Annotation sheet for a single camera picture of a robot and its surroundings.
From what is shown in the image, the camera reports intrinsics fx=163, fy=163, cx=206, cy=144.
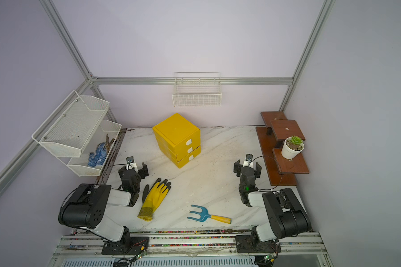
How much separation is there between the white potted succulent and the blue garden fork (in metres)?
0.45

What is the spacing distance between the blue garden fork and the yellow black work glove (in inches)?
7.1

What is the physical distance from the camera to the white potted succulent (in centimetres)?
81

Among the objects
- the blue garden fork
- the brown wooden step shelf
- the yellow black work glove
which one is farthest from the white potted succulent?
the yellow black work glove

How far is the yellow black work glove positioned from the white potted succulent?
66cm

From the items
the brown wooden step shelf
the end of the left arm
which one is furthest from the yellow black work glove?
the brown wooden step shelf

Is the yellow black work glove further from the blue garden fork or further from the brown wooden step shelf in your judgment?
the brown wooden step shelf

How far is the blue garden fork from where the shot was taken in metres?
0.81

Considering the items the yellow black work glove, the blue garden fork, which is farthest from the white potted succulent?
the yellow black work glove

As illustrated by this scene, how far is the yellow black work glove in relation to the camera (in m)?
0.82

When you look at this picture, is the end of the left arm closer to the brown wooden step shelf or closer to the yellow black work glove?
the yellow black work glove
